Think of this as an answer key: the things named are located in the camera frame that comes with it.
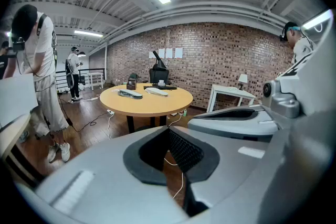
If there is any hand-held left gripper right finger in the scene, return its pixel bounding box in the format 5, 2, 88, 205
168, 125, 275, 224

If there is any white floor cable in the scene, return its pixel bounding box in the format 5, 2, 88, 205
107, 112, 113, 140

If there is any black desk lamp base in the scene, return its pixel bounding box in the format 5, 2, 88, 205
152, 50, 170, 87

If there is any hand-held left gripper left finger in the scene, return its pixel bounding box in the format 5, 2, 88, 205
15, 125, 190, 224

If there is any large white cardboard box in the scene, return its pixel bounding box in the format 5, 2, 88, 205
0, 73, 39, 128

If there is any small white table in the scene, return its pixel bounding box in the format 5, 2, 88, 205
87, 72, 104, 90

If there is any grey-edged insole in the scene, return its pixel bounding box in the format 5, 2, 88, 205
118, 89, 143, 100

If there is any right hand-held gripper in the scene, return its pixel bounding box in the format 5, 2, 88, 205
187, 9, 336, 224

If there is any clear plastic bag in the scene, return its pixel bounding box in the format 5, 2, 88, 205
112, 88, 144, 100

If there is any white insole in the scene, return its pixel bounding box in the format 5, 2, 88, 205
145, 87, 169, 97

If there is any brown wooden organizer box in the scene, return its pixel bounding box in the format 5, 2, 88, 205
126, 77, 138, 91

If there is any black keyboard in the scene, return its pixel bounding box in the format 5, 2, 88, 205
143, 84, 178, 91

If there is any black metal railing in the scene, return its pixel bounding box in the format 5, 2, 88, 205
55, 68, 106, 92

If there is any white table lamp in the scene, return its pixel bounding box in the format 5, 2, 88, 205
238, 73, 249, 91

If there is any black table pedestal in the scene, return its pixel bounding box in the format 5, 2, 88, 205
127, 114, 168, 134

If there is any white side table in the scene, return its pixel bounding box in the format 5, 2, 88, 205
206, 83, 257, 113

